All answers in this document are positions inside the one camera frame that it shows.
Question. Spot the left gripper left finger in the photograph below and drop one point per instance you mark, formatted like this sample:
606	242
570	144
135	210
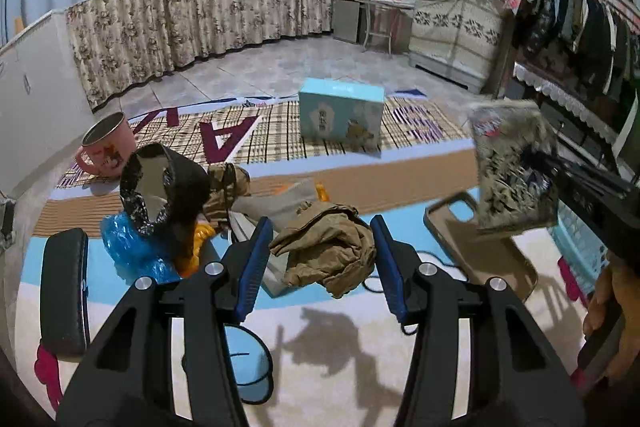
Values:
124	379

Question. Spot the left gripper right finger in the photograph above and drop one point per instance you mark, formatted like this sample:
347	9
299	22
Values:
516	377

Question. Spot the grey printed snack bag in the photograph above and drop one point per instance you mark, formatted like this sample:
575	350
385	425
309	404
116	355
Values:
514	196

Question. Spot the grey cloth pouch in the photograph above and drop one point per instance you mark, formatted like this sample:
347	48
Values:
280	209

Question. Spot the brown paper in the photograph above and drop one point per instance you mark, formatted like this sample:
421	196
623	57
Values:
326	244

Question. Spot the person's right hand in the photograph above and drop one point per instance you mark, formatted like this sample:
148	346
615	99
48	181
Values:
617	286

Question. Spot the light blue laundry basket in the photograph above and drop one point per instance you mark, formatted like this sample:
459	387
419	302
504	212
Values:
578	245

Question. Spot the black glasses case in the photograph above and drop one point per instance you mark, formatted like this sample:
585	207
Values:
64	324

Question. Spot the low lace covered stand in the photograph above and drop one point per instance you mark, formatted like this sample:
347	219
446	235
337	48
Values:
582	133

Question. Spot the blue crumpled plastic bag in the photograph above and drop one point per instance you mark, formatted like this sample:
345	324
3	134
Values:
135	255

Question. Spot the brown phone case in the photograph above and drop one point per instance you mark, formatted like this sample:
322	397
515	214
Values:
453	223

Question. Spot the orange snack packet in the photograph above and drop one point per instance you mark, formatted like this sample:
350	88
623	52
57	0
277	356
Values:
200	246

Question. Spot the black foil snack bag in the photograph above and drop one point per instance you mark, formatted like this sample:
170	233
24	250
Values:
163	192

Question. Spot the clothes rack with garments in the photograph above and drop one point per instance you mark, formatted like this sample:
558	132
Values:
586	46

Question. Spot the brown striped sock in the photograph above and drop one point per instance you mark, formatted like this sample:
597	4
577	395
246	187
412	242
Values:
227	183

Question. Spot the pink enamel mug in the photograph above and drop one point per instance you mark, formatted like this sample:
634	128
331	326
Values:
106	147

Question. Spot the cloth covered cabinet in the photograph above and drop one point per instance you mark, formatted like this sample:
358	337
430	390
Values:
457	40

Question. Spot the patterned play mat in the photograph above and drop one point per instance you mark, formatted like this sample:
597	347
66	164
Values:
302	357

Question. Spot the light blue cardboard box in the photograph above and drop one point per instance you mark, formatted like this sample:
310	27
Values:
343	112

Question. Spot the white low cabinet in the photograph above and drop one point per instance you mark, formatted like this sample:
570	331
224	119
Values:
44	107

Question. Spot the small folding table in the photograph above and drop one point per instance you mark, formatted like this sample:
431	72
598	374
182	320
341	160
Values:
382	20

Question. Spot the floral beige curtain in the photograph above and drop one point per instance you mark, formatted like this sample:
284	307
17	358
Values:
118	44

